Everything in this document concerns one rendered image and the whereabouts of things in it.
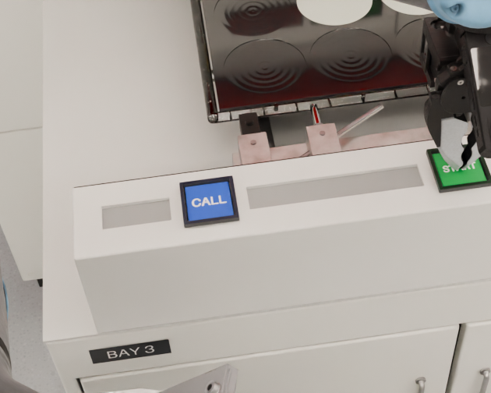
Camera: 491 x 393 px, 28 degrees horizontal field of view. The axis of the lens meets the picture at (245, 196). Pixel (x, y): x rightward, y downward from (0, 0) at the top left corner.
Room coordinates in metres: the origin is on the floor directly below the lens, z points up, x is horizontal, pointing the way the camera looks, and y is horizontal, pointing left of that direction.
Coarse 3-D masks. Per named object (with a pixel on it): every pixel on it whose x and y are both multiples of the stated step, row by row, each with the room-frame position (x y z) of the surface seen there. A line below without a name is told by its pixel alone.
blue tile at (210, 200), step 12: (192, 192) 0.64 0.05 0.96; (204, 192) 0.64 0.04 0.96; (216, 192) 0.64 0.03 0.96; (228, 192) 0.64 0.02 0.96; (192, 204) 0.63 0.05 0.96; (204, 204) 0.63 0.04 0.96; (216, 204) 0.63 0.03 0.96; (228, 204) 0.62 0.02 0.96; (192, 216) 0.61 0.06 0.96; (204, 216) 0.61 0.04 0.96; (216, 216) 0.61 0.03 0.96
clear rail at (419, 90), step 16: (336, 96) 0.83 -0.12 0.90; (352, 96) 0.82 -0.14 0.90; (368, 96) 0.82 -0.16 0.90; (384, 96) 0.82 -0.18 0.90; (400, 96) 0.82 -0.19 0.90; (416, 96) 0.82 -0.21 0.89; (224, 112) 0.81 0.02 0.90; (240, 112) 0.81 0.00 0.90; (256, 112) 0.81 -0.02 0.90; (272, 112) 0.81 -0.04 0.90; (288, 112) 0.81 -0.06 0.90
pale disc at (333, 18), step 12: (300, 0) 1.01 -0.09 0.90; (312, 0) 1.01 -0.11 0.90; (324, 0) 1.01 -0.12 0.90; (336, 0) 1.01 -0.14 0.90; (348, 0) 1.00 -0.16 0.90; (360, 0) 1.00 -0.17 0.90; (372, 0) 1.00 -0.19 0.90; (312, 12) 0.98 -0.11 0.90; (324, 12) 0.98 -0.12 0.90; (336, 12) 0.98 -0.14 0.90; (348, 12) 0.98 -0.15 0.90; (360, 12) 0.98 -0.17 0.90; (324, 24) 0.96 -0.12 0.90; (336, 24) 0.96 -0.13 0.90
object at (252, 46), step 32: (224, 0) 1.02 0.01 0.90; (256, 0) 1.02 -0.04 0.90; (288, 0) 1.01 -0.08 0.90; (224, 32) 0.96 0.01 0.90; (256, 32) 0.96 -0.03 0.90; (288, 32) 0.95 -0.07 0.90; (320, 32) 0.95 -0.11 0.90; (352, 32) 0.94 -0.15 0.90; (384, 32) 0.94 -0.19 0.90; (416, 32) 0.93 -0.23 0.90; (224, 64) 0.90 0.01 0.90; (256, 64) 0.90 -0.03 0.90; (288, 64) 0.89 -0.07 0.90; (320, 64) 0.89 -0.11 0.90; (352, 64) 0.88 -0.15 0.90; (384, 64) 0.88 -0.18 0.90; (416, 64) 0.87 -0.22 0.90; (224, 96) 0.84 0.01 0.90; (256, 96) 0.84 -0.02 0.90; (288, 96) 0.84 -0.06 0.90; (320, 96) 0.83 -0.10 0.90
